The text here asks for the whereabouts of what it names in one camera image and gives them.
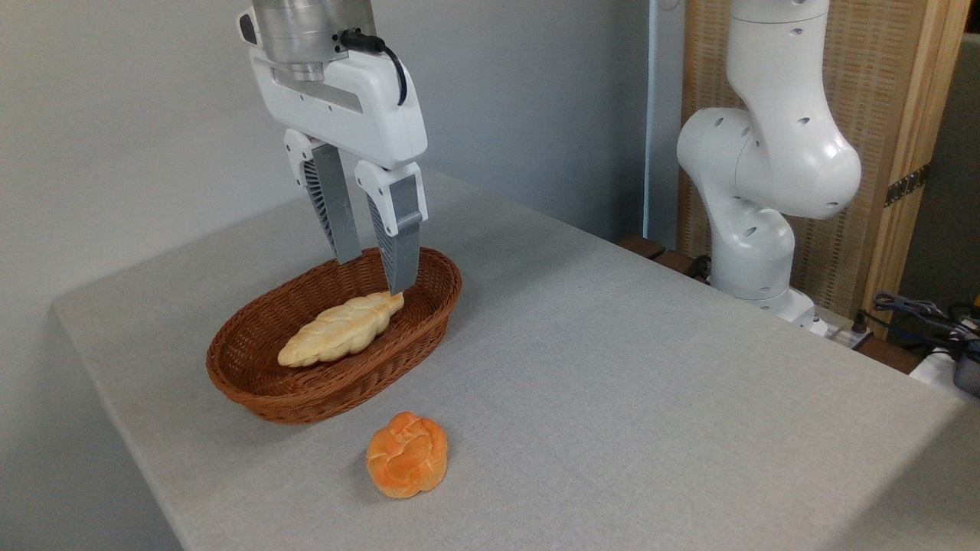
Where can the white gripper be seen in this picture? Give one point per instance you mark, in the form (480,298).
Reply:
(367,107)

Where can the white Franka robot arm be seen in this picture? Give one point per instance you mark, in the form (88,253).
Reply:
(773,161)

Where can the pale braided long bread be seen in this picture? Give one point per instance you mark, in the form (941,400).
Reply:
(337,333)

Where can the brown wicker basket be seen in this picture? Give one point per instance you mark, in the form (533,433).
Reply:
(253,375)

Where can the orange round bread roll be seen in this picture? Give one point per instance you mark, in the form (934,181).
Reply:
(406,455)

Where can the brown wooden bench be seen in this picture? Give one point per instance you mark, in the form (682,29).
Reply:
(658,252)

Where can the grey tablecloth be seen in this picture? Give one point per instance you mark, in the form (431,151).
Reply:
(612,398)

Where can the dark metal screen hinge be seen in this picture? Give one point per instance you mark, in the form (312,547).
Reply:
(907,186)

